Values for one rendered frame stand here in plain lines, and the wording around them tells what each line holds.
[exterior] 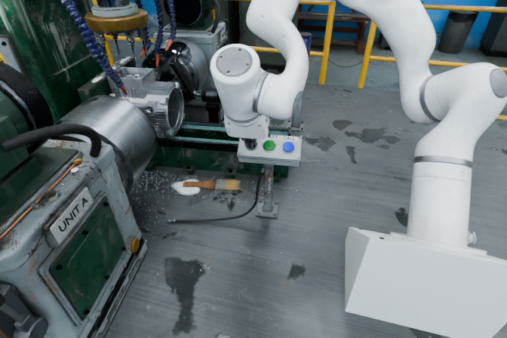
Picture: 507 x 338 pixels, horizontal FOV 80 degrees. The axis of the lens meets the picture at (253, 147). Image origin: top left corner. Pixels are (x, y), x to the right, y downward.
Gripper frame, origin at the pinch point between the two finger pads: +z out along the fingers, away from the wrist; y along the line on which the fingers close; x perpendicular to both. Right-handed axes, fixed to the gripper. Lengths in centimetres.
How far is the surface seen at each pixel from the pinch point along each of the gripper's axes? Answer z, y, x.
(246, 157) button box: 3.6, 0.9, 3.5
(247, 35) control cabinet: 232, 54, -253
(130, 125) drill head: -3.5, 31.6, 0.1
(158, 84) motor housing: 13.0, 35.9, -23.9
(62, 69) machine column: 3, 64, -21
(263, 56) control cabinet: 254, 32, -236
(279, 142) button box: 2.9, -7.6, -1.3
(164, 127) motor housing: 18.6, 32.6, -10.6
